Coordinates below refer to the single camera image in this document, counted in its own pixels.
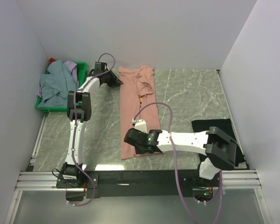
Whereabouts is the grey-blue t-shirt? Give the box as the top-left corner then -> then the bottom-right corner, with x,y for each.
37,60 -> 79,108

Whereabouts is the pink printed t-shirt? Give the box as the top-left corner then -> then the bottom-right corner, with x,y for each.
119,66 -> 161,160

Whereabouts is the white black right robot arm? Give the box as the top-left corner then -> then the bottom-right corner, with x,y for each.
124,126 -> 237,186

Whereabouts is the black folded t-shirt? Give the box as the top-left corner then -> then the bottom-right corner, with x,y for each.
191,119 -> 246,167

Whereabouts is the black base beam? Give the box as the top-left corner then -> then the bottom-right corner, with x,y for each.
56,169 -> 219,201

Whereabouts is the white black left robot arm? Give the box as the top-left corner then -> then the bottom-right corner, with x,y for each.
59,61 -> 123,188

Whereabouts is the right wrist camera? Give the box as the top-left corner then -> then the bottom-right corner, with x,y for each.
132,119 -> 147,133

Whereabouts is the aluminium frame rail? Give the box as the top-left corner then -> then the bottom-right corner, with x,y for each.
15,117 -> 261,191

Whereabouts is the green plastic bin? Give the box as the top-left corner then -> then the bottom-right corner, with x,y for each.
35,62 -> 87,112

